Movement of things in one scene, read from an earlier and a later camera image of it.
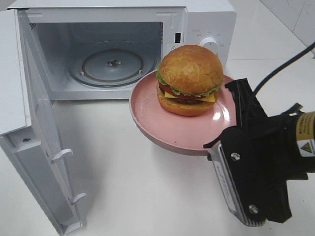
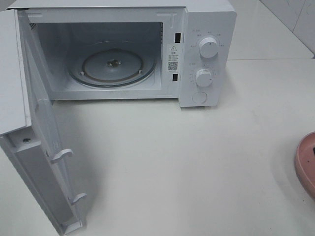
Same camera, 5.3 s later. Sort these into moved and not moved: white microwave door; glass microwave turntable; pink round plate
Moved: pink round plate
Not moved: glass microwave turntable; white microwave door
